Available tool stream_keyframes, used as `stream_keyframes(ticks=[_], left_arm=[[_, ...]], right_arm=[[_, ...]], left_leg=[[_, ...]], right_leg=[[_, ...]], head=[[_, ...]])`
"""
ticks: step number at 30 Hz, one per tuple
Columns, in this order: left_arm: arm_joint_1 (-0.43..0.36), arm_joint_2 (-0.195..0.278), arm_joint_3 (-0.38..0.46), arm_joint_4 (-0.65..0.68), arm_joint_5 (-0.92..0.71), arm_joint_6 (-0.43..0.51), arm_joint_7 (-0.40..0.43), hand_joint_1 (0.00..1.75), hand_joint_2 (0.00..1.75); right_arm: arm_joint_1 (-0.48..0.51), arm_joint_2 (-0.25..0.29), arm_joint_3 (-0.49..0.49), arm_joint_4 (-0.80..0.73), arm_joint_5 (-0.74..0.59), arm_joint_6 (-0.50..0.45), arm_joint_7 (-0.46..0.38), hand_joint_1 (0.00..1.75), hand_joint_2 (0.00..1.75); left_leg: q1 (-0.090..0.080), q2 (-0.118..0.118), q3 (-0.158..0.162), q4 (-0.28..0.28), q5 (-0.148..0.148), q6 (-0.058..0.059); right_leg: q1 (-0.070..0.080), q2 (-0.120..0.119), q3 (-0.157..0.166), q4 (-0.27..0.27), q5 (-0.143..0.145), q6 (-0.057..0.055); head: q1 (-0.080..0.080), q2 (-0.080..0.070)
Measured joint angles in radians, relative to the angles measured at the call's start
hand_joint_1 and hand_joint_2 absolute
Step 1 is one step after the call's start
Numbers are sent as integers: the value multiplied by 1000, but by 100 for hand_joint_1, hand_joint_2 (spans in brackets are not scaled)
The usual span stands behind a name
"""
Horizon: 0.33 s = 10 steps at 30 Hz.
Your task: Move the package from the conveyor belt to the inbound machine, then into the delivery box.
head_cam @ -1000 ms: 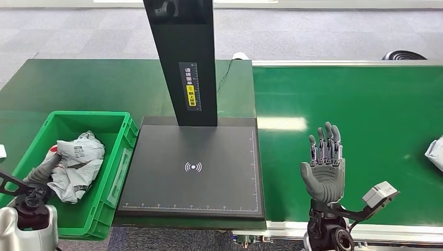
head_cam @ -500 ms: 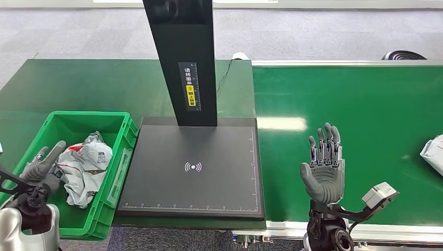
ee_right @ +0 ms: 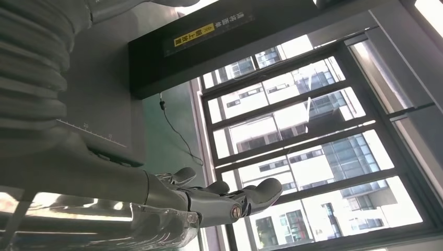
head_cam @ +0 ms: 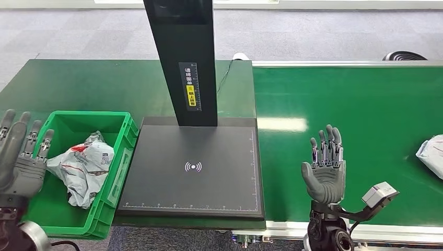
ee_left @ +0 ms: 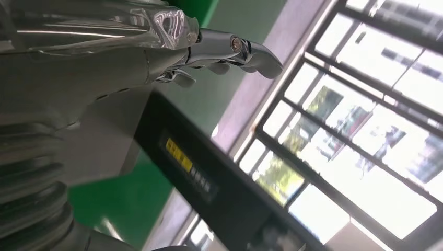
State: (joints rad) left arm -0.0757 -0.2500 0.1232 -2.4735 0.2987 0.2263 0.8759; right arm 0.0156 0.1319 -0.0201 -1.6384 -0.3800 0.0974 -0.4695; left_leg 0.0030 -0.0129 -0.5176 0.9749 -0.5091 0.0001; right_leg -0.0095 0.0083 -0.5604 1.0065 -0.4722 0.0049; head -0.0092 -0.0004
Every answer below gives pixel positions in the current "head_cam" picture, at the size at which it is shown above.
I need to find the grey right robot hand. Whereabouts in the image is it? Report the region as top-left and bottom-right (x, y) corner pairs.
(301, 124), (347, 204)

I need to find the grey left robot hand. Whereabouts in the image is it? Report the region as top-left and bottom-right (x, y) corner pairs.
(0, 109), (55, 198)

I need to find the white plastic mail package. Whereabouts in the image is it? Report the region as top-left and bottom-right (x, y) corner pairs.
(415, 134), (443, 181)
(46, 131), (115, 210)

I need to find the green conveyor belt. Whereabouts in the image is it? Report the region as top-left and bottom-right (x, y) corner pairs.
(252, 65), (443, 227)

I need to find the green plastic crate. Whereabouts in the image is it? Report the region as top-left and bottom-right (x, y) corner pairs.
(20, 110), (140, 241)

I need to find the black scanner platform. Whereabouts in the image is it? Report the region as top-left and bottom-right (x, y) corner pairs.
(116, 117), (266, 221)

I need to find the black scanner column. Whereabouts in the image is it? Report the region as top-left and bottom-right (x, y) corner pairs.
(143, 0), (218, 127)

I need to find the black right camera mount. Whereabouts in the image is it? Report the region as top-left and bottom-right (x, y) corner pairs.
(311, 199), (395, 223)

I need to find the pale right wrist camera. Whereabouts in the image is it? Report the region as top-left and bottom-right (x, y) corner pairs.
(362, 181), (399, 209)

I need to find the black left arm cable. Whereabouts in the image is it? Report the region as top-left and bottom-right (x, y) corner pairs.
(51, 240), (81, 251)

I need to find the metal bracket under conveyor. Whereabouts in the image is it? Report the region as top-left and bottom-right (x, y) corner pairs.
(232, 235), (274, 249)

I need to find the black coiled hose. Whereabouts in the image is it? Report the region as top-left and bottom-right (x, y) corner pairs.
(381, 51), (428, 62)

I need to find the thin black cable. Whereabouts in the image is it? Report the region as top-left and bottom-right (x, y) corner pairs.
(216, 60), (234, 94)

